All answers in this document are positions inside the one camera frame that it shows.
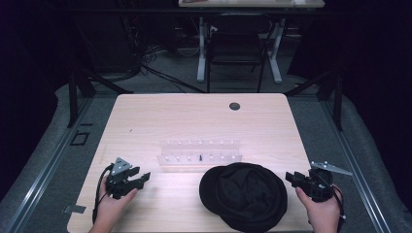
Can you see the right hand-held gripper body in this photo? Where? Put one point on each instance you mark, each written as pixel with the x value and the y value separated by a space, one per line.
pixel 319 187

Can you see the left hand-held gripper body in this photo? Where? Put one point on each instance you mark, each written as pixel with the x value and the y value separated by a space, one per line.
pixel 118 186

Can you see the black hat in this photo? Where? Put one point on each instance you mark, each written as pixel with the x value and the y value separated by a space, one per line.
pixel 243 197

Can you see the person's left hand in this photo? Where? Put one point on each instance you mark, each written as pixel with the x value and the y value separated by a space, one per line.
pixel 111 208

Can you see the person's right hand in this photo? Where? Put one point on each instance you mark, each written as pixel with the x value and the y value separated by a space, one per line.
pixel 322 215

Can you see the grey tape strip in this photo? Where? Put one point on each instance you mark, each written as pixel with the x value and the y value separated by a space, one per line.
pixel 74 209

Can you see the black tape square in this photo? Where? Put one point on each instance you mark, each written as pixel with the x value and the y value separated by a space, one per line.
pixel 80 138

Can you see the small black peg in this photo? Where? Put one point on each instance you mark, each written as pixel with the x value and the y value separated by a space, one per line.
pixel 200 158

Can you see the clear acrylic rack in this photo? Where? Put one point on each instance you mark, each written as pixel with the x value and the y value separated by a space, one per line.
pixel 199 152

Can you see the black metal stand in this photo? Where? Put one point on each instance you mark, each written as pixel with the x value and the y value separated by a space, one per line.
pixel 76 97
pixel 336 97

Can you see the round grey table grommet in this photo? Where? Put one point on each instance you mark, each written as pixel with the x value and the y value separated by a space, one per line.
pixel 234 106

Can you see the black chair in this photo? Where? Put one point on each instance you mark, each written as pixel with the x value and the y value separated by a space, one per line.
pixel 238 48

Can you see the black metal crossbar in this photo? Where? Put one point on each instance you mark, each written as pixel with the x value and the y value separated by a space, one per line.
pixel 145 11

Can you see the white-legged desk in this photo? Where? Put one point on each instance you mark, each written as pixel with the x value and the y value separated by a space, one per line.
pixel 251 3

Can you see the aluminium floor rail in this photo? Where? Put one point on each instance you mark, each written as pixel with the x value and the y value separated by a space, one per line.
pixel 359 174
pixel 42 168

